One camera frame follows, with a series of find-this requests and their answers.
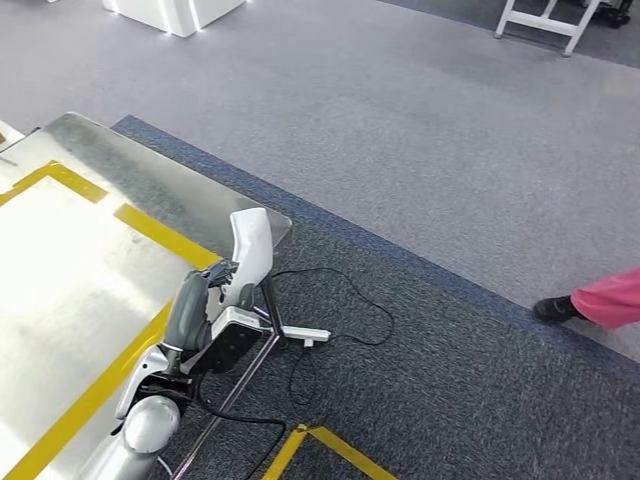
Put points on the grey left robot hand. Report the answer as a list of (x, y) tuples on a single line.
[(187, 311)]

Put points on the white plastic shell part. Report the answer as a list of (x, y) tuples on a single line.
[(252, 242)]

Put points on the stainless steel workbench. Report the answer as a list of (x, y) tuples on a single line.
[(150, 185)]

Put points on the white power strip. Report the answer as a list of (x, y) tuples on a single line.
[(310, 336)]

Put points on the yellow tape square outline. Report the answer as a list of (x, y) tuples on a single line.
[(345, 450)]

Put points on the white lit display plinth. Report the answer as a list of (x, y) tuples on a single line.
[(175, 13)]

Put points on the person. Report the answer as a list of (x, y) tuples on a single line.
[(610, 298)]

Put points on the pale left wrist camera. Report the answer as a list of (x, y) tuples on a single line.
[(240, 321)]

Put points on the white metal frame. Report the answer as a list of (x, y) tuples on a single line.
[(540, 22)]

